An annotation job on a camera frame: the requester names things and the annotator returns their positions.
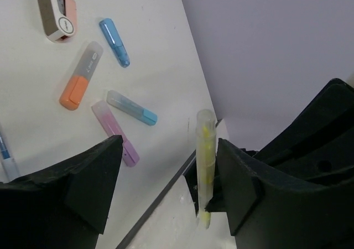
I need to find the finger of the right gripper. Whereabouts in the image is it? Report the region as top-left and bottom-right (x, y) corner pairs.
(205, 175), (226, 212)

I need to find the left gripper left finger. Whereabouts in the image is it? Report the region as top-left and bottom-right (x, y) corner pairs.
(1, 135), (123, 248)

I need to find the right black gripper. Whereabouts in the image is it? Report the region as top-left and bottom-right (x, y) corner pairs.
(254, 79), (353, 186)

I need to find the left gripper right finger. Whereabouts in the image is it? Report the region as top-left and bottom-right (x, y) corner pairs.
(217, 139), (353, 248)

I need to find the yellow clear highlighter pen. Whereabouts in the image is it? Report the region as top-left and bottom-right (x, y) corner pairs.
(196, 109), (216, 229)

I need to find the purple pink highlighter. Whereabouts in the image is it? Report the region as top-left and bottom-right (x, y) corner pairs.
(91, 100), (140, 167)

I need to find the orange grey highlighter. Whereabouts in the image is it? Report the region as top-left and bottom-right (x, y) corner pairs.
(59, 41), (103, 111)

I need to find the light blue highlighter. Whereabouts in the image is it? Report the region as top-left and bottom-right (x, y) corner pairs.
(106, 90), (158, 126)

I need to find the blue transparent case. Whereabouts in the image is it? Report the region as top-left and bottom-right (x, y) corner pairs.
(99, 18), (130, 68)

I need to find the pink white mini stapler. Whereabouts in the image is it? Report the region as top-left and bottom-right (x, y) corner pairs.
(37, 0), (77, 43)

